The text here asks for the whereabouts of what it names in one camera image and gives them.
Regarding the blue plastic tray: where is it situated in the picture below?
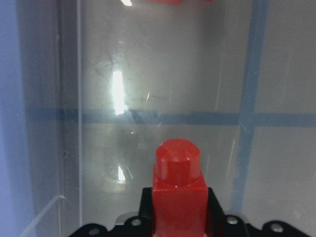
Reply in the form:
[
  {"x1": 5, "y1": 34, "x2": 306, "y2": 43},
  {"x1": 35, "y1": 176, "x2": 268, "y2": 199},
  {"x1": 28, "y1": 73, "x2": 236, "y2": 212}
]
[{"x1": 0, "y1": 0, "x2": 34, "y2": 237}]

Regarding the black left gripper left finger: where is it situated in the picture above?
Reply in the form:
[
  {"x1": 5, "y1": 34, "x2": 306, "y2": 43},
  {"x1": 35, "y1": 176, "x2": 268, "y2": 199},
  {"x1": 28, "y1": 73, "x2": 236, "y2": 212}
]
[{"x1": 138, "y1": 188, "x2": 153, "y2": 220}]

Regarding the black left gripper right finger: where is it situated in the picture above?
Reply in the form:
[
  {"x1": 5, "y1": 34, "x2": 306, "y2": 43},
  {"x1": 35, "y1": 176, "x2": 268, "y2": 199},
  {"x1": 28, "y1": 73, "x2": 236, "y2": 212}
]
[{"x1": 207, "y1": 188, "x2": 225, "y2": 220}]

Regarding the red block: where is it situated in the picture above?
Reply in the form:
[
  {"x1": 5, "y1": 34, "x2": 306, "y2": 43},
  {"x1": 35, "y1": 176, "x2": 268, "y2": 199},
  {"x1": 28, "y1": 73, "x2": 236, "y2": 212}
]
[
  {"x1": 143, "y1": 0, "x2": 213, "y2": 6},
  {"x1": 152, "y1": 139, "x2": 208, "y2": 237}
]

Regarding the clear plastic storage box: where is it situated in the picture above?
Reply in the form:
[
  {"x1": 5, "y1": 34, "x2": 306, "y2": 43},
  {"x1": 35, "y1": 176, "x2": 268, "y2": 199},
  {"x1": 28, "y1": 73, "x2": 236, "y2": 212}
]
[{"x1": 16, "y1": 0, "x2": 316, "y2": 237}]

